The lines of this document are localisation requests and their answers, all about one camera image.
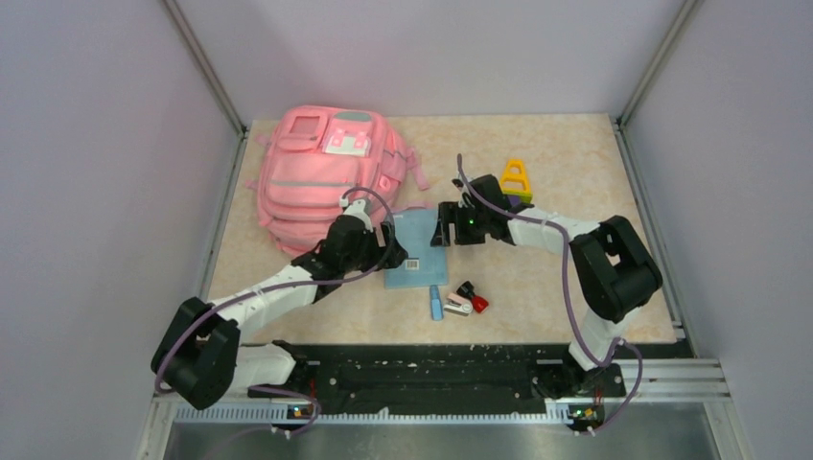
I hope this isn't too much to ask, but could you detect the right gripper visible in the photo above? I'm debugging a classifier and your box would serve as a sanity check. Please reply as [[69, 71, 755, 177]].
[[431, 200, 490, 246]]

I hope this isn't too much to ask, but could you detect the light blue notebook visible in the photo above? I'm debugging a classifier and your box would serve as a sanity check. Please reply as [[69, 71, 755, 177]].
[[383, 208, 449, 289]]

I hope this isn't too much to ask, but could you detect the red black stamp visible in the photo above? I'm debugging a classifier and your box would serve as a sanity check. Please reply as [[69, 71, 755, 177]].
[[455, 281, 489, 313]]

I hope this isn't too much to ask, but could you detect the pink student backpack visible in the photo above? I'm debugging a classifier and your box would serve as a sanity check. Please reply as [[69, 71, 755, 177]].
[[256, 105, 430, 257]]

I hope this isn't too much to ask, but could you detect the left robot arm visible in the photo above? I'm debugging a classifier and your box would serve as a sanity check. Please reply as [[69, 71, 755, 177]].
[[151, 215, 407, 409]]

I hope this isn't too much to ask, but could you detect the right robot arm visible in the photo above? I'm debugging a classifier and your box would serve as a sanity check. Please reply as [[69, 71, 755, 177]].
[[430, 174, 663, 395]]

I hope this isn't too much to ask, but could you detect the yellow toy triangle block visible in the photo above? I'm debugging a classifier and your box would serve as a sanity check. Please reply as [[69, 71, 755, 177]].
[[499, 158, 533, 204]]

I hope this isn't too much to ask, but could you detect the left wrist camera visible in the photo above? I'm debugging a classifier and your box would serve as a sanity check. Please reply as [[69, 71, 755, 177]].
[[338, 197, 373, 231]]

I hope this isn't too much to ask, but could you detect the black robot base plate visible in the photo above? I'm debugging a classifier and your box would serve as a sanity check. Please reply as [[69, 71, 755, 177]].
[[278, 341, 630, 401]]

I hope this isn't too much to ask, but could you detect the aluminium frame rail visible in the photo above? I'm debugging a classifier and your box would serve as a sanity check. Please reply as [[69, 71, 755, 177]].
[[158, 0, 246, 136]]

